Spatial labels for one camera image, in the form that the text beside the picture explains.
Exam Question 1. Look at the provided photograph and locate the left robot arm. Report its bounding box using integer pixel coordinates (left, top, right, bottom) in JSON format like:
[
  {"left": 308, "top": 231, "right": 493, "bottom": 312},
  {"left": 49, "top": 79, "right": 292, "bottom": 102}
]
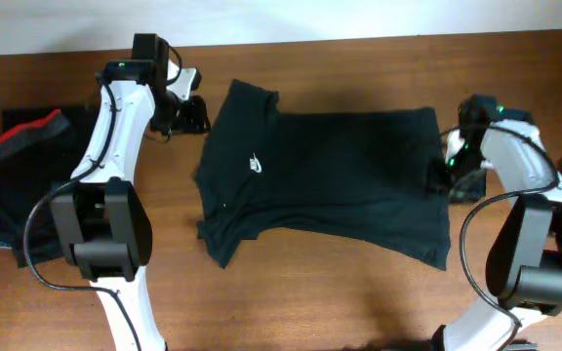
[{"left": 48, "top": 33, "right": 211, "bottom": 350}]

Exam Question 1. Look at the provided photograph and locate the right black camera cable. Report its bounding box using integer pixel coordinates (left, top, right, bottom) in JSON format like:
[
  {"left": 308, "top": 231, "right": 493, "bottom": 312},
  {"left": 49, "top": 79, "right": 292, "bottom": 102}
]
[{"left": 439, "top": 121, "right": 560, "bottom": 351}]

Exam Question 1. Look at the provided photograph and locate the black camera cable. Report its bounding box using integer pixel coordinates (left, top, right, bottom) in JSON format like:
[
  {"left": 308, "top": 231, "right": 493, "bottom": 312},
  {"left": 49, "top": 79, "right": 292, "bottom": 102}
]
[
  {"left": 439, "top": 121, "right": 560, "bottom": 351},
  {"left": 21, "top": 43, "right": 184, "bottom": 351}
]

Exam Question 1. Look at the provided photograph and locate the left black camera cable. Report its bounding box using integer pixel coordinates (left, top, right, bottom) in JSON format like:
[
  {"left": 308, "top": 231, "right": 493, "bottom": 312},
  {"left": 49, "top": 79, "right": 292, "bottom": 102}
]
[{"left": 21, "top": 43, "right": 184, "bottom": 351}]

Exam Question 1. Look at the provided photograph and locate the aluminium frame rail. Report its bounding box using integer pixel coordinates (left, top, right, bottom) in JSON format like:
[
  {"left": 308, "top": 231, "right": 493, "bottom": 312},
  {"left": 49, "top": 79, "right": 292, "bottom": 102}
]
[{"left": 502, "top": 341, "right": 540, "bottom": 351}]

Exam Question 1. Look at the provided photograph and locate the black shorts red waistband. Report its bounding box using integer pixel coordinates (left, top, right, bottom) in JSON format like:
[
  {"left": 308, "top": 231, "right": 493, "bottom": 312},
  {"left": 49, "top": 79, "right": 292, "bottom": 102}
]
[{"left": 0, "top": 105, "right": 99, "bottom": 268}]

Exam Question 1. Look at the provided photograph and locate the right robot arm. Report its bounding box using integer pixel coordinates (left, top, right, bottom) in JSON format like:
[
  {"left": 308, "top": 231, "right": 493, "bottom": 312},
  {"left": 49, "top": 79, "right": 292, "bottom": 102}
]
[{"left": 429, "top": 95, "right": 562, "bottom": 351}]

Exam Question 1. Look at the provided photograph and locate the black nike t-shirt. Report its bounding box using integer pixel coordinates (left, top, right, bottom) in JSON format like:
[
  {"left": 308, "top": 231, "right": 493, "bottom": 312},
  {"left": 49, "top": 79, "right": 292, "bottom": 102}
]
[{"left": 194, "top": 80, "right": 451, "bottom": 270}]

